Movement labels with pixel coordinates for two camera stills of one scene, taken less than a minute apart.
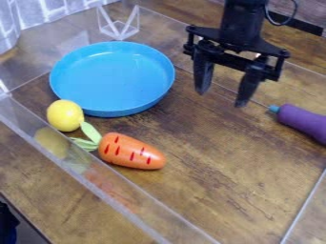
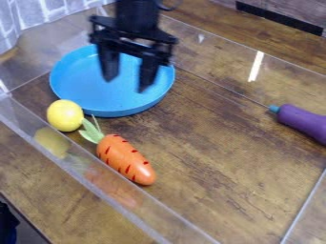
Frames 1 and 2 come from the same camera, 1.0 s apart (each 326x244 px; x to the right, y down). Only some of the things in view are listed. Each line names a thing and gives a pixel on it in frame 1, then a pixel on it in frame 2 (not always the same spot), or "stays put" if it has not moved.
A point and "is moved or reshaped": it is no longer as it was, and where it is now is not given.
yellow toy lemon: [65, 115] stays put
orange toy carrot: [121, 149] is moved or reshaped
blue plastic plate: [113, 78] stays put
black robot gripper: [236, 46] to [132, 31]
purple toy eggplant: [306, 122] stays put
